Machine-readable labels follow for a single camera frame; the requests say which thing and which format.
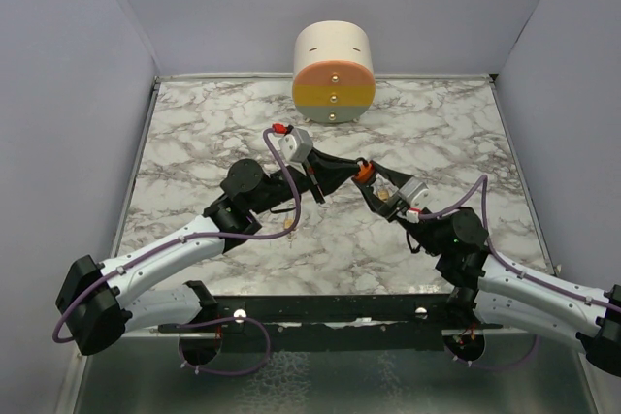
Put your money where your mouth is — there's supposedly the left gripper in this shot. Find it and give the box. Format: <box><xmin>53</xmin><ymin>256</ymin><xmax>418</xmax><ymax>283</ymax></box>
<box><xmin>252</xmin><ymin>149</ymin><xmax>361</xmax><ymax>217</ymax></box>

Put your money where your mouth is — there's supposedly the small brass padlock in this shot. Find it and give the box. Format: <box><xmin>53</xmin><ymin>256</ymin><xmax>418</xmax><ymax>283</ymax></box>
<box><xmin>377</xmin><ymin>187</ymin><xmax>389</xmax><ymax>201</ymax></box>

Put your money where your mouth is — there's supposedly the orange black padlock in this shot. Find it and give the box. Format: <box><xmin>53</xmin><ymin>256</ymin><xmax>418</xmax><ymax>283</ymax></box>
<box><xmin>352</xmin><ymin>157</ymin><xmax>376</xmax><ymax>184</ymax></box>

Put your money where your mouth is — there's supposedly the long-shackle brass padlock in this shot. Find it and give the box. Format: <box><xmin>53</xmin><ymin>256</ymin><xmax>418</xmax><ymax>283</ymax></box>
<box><xmin>283</xmin><ymin>207</ymin><xmax>297</xmax><ymax>241</ymax></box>

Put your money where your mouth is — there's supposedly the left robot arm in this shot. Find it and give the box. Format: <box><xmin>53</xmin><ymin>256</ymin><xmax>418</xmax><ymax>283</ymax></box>
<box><xmin>52</xmin><ymin>149</ymin><xmax>366</xmax><ymax>355</ymax></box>

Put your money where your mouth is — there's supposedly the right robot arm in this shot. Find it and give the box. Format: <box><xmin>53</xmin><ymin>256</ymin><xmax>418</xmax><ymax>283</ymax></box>
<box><xmin>353</xmin><ymin>159</ymin><xmax>620</xmax><ymax>376</ymax></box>

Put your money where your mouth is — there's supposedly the round three-drawer storage box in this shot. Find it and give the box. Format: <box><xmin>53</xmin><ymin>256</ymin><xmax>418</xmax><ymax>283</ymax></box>
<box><xmin>292</xmin><ymin>20</ymin><xmax>376</xmax><ymax>124</ymax></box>

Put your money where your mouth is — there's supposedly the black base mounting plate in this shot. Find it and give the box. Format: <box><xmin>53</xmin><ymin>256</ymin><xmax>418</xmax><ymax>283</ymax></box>
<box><xmin>158</xmin><ymin>290</ymin><xmax>485</xmax><ymax>353</ymax></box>

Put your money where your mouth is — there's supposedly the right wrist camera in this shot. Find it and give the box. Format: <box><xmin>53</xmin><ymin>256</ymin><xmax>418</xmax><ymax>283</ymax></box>
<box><xmin>397</xmin><ymin>177</ymin><xmax>432</xmax><ymax>223</ymax></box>

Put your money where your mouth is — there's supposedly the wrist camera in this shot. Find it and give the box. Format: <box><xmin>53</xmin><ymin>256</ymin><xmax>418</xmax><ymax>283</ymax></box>
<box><xmin>397</xmin><ymin>177</ymin><xmax>432</xmax><ymax>223</ymax></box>
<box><xmin>278</xmin><ymin>128</ymin><xmax>313</xmax><ymax>164</ymax></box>

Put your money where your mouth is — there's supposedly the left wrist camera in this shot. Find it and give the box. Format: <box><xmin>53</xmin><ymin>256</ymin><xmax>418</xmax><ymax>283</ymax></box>
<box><xmin>278</xmin><ymin>128</ymin><xmax>313</xmax><ymax>164</ymax></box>

